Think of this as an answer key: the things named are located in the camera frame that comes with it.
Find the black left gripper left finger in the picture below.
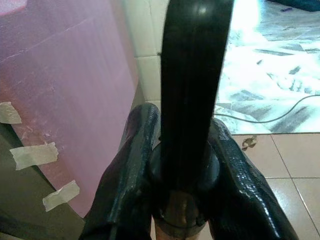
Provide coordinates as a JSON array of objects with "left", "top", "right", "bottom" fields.
[{"left": 79, "top": 102, "right": 161, "bottom": 240}]

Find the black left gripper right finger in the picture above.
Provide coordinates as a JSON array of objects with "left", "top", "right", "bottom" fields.
[{"left": 206, "top": 117, "right": 300, "bottom": 240}]

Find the dry brown leaf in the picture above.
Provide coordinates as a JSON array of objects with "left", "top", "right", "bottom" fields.
[{"left": 240, "top": 135, "right": 258, "bottom": 151}]

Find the white masking tape strip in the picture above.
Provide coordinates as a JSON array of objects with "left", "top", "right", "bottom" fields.
[
  {"left": 9, "top": 141, "right": 59, "bottom": 171},
  {"left": 41, "top": 179, "right": 81, "bottom": 213},
  {"left": 0, "top": 101, "right": 23, "bottom": 125}
]

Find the pink foam board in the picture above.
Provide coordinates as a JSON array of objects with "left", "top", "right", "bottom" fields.
[{"left": 0, "top": 0, "right": 140, "bottom": 219}]

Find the grey white patterned rug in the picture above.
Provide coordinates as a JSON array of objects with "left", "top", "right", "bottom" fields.
[{"left": 213, "top": 0, "right": 320, "bottom": 135}]

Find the thin grey cable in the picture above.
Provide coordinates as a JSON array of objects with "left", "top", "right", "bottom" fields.
[{"left": 214, "top": 93, "right": 320, "bottom": 124}]

